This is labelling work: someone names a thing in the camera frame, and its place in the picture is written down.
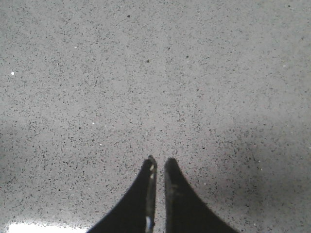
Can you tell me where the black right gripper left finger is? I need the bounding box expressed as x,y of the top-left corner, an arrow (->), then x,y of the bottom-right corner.
88,155 -> 157,233

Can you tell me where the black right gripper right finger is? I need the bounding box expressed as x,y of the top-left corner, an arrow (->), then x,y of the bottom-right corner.
164,157 -> 241,233

